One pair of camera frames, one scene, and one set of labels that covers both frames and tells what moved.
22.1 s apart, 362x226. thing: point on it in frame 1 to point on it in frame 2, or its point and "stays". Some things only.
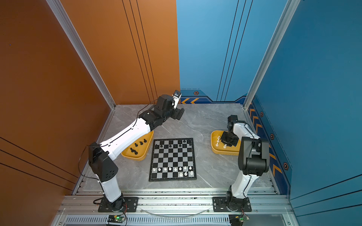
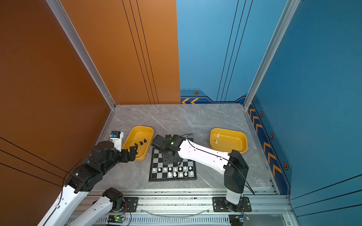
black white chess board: (172, 159) stays
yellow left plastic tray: (141, 149) stays
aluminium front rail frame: (176, 207) stays
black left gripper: (176, 111) to (127, 158)
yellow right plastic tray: (218, 147) stays
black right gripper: (223, 140) to (163, 153)
